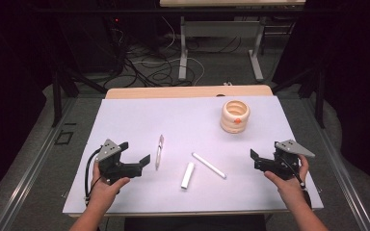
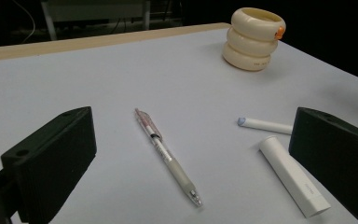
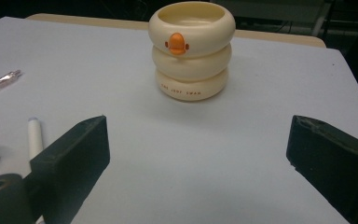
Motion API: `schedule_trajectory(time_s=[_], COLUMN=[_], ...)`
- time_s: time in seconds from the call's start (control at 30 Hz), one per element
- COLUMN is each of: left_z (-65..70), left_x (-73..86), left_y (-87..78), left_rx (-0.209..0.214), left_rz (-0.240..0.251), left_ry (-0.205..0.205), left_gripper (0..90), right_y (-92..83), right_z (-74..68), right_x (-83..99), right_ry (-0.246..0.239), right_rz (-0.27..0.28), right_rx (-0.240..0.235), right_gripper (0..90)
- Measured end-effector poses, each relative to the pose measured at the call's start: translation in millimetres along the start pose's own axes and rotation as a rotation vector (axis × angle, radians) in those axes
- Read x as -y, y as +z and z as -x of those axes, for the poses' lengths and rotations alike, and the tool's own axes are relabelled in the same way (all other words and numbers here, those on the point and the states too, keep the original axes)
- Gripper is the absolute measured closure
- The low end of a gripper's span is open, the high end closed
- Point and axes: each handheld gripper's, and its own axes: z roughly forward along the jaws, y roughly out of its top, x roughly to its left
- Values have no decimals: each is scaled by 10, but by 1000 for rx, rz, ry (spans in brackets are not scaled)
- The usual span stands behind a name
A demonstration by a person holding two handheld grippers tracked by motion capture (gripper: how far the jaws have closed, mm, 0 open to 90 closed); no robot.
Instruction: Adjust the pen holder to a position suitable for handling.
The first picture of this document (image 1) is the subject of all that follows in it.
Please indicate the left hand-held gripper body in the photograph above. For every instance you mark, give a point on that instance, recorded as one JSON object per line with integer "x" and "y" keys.
{"x": 109, "y": 166}

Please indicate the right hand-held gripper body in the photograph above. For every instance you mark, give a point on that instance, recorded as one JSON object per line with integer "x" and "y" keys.
{"x": 282, "y": 165}

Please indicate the clear pen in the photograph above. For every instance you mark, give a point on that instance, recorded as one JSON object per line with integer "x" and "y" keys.
{"x": 159, "y": 154}

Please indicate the cream ribbed pen holder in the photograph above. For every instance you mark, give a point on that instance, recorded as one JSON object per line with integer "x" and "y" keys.
{"x": 234, "y": 126}

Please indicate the long white pen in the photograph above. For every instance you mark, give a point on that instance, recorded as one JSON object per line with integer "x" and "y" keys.
{"x": 208, "y": 165}

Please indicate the person's right hand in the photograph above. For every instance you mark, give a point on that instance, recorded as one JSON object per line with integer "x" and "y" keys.
{"x": 290, "y": 189}

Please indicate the person's left hand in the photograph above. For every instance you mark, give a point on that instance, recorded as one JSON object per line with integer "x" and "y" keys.
{"x": 104, "y": 192}

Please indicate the short white eraser stick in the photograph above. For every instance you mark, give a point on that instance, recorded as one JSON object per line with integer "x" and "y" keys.
{"x": 188, "y": 174}

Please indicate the white table mat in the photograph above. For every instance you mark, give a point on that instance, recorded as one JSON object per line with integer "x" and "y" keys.
{"x": 189, "y": 128}

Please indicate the black metal stand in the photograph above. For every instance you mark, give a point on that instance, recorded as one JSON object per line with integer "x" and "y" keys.
{"x": 319, "y": 96}
{"x": 57, "y": 102}

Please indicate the wooden table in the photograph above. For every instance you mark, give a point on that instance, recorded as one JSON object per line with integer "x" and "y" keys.
{"x": 173, "y": 92}

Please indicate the white plug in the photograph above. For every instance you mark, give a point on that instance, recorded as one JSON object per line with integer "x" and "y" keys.
{"x": 227, "y": 83}

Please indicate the black computer tower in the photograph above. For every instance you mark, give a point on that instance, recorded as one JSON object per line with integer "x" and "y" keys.
{"x": 86, "y": 48}

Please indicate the white-legged desk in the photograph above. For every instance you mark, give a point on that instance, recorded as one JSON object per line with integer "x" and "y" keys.
{"x": 183, "y": 48}

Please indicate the black crossbar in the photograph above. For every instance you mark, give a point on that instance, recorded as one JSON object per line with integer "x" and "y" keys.
{"x": 109, "y": 10}

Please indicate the aluminium floor rail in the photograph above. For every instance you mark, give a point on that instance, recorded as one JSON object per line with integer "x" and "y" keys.
{"x": 29, "y": 179}
{"x": 343, "y": 183}

